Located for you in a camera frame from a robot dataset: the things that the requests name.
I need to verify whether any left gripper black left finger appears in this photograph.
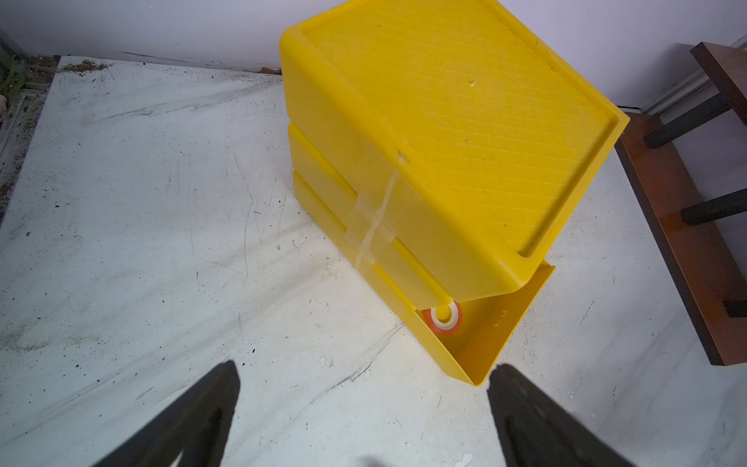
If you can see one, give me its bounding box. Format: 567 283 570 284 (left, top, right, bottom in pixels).
97 361 240 466

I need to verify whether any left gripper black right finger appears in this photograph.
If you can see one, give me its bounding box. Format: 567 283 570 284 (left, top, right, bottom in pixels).
487 364 631 467

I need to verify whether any yellow bottom drawer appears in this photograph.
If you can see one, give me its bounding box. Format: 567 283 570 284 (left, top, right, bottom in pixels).
400 262 556 386

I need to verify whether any red tape roll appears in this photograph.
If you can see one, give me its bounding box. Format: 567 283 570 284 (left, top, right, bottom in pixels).
422 301 463 336

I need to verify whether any yellow plastic drawer cabinet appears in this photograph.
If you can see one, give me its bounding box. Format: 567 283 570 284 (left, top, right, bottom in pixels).
279 1 628 309

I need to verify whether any brown wooden step shelf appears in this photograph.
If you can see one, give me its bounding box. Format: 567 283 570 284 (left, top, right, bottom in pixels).
615 42 746 366

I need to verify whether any aluminium frame rail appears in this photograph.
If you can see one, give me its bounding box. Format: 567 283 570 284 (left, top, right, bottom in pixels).
1 31 43 183

